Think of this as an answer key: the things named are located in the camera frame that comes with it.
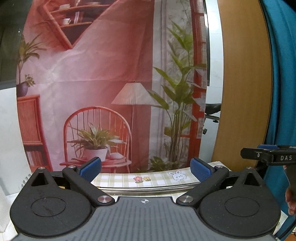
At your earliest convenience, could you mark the person's hand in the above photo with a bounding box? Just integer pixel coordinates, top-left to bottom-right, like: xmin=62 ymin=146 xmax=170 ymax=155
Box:
xmin=283 ymin=164 xmax=296 ymax=216

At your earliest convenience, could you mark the silver telescopic metal pole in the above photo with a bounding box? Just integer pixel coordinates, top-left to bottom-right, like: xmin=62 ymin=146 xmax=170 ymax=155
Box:
xmin=21 ymin=173 xmax=200 ymax=194

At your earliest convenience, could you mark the checked bunny tablecloth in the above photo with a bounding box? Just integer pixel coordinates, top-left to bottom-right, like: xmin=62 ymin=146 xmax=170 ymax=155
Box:
xmin=91 ymin=168 xmax=200 ymax=201

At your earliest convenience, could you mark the wooden door panel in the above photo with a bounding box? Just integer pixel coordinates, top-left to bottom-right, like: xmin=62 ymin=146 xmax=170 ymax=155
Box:
xmin=212 ymin=1 xmax=272 ymax=171

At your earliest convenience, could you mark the printed backdrop cloth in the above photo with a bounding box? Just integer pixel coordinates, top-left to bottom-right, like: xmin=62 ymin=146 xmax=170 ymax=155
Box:
xmin=17 ymin=1 xmax=209 ymax=173

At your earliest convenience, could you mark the blue curtain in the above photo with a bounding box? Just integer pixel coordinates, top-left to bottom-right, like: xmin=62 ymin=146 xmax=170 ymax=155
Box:
xmin=259 ymin=0 xmax=296 ymax=240

